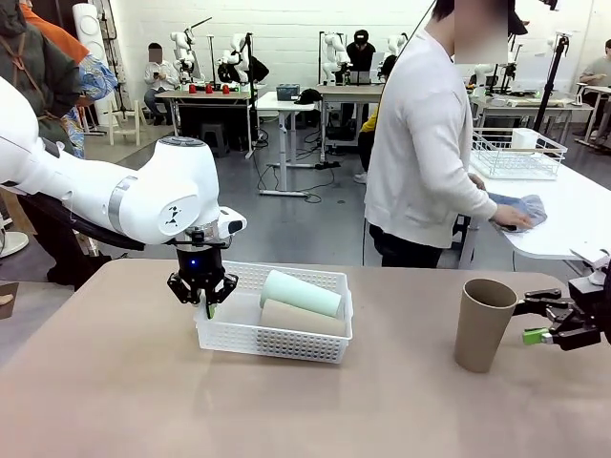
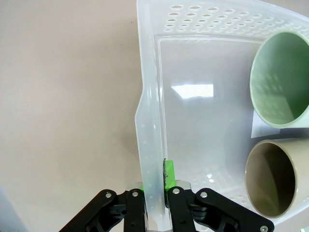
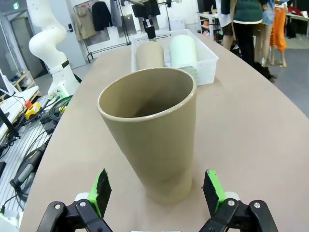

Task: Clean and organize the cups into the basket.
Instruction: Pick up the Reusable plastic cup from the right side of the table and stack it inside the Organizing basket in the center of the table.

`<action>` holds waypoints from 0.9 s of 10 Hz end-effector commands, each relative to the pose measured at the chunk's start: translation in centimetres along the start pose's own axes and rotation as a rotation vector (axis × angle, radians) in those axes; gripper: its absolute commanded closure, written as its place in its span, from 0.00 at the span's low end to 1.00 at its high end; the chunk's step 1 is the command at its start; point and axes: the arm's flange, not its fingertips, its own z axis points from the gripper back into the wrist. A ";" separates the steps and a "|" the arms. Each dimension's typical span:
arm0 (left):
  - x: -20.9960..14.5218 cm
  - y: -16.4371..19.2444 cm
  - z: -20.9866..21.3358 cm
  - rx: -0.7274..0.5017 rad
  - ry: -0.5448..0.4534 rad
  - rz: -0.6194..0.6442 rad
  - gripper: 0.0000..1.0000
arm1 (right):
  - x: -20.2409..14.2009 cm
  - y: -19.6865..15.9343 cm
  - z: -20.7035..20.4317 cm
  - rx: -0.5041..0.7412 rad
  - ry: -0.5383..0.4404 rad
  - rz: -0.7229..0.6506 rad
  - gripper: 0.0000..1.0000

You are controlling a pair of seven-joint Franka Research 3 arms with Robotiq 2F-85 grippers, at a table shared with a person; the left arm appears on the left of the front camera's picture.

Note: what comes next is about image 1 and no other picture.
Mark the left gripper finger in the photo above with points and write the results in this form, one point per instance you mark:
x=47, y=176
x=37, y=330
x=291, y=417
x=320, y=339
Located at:
x=222, y=288
x=183, y=288

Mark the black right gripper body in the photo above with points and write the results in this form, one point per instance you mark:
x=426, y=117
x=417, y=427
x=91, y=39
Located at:
x=584, y=324

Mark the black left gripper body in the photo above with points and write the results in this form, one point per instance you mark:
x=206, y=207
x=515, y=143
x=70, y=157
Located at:
x=200, y=262

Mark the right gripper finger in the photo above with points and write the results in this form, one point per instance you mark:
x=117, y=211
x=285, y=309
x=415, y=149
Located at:
x=541, y=296
x=534, y=336

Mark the brown plastic cup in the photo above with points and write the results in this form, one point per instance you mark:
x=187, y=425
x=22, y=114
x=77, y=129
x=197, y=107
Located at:
x=479, y=329
x=301, y=322

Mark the white perforated plastic basket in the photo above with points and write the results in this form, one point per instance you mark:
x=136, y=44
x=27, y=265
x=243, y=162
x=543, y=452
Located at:
x=267, y=341

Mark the mint green plastic cup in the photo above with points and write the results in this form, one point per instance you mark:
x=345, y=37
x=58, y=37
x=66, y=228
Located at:
x=301, y=293

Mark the blue cleaning cloth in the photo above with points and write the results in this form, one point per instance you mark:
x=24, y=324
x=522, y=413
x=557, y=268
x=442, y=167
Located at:
x=530, y=205

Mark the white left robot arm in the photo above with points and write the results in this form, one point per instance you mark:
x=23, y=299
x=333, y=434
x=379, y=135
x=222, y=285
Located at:
x=162, y=195

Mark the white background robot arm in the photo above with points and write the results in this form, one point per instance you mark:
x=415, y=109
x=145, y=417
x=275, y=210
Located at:
x=331, y=50
x=395, y=45
x=238, y=47
x=484, y=71
x=181, y=47

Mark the person's right forearm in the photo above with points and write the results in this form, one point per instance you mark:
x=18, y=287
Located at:
x=475, y=200

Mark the person's right hand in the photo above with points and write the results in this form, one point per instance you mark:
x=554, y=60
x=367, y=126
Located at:
x=513, y=220

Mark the person's left hand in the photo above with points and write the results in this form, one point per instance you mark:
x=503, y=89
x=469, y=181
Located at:
x=478, y=183

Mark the white side table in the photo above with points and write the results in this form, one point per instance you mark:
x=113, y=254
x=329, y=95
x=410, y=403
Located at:
x=568, y=210

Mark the grey plastic stool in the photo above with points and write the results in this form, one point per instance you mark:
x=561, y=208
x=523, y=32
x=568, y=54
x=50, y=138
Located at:
x=215, y=136

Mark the white cup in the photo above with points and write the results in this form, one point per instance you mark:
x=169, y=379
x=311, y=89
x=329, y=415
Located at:
x=525, y=138

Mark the black power strip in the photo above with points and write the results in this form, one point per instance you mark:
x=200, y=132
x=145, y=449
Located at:
x=328, y=164

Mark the white wooden stool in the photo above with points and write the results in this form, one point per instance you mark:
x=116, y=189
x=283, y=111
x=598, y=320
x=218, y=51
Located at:
x=111, y=125

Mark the wooden top table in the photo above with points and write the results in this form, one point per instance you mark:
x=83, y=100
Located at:
x=205, y=96
x=334, y=89

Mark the round white stand base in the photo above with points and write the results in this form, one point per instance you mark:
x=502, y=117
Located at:
x=14, y=243

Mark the brown cardboard piece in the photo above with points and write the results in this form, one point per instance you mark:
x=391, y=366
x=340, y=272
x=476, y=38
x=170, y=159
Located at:
x=7, y=300

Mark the white desk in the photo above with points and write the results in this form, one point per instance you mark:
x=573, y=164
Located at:
x=279, y=102

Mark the seated person in white shirt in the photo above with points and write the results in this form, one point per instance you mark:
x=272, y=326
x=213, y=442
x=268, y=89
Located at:
x=160, y=78

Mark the cluttered background table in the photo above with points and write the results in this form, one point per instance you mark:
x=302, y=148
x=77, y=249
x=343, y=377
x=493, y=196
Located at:
x=525, y=106

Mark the teal box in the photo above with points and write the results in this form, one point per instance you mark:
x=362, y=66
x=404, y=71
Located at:
x=288, y=92

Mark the person in white sweater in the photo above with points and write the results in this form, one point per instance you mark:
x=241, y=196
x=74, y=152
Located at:
x=415, y=143

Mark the black cap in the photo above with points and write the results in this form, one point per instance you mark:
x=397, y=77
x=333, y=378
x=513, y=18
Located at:
x=309, y=97

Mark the black bag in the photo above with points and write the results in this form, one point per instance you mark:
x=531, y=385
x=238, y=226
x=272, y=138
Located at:
x=258, y=69

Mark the person in yellow top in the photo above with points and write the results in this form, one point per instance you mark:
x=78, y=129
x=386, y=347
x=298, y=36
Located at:
x=370, y=126

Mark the black tripod stand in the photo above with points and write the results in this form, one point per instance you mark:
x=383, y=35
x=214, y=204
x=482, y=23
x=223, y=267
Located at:
x=554, y=71

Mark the seated person in grey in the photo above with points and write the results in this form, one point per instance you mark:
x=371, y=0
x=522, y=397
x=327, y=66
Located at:
x=599, y=71

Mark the person in green jacket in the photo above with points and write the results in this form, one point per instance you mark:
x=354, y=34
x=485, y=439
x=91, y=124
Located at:
x=28, y=71

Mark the person with black cap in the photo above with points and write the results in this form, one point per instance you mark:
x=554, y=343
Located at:
x=360, y=55

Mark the person in orange jacket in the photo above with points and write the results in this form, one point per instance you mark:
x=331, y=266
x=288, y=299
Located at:
x=57, y=38

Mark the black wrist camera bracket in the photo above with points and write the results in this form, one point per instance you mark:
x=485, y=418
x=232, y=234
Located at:
x=196, y=236

